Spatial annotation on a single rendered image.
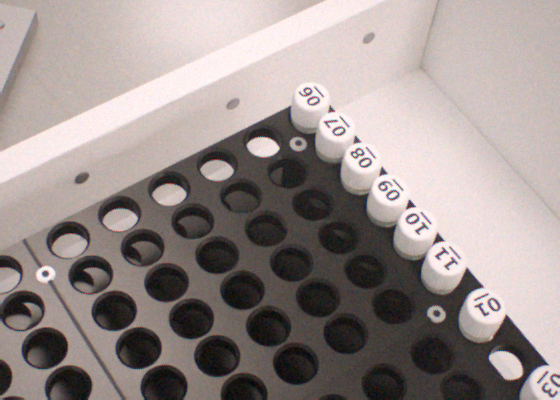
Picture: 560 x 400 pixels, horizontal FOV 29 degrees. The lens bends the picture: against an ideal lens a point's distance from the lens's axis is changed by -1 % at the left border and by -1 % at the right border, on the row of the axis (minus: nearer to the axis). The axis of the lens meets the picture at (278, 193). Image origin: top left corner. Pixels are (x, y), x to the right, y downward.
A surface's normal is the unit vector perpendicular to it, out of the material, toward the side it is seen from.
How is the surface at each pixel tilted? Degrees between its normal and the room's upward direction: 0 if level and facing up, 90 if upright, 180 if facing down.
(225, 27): 0
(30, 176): 90
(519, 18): 90
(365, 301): 0
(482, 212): 0
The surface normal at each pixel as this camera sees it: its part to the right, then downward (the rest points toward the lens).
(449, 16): -0.83, 0.43
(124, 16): 0.07, -0.54
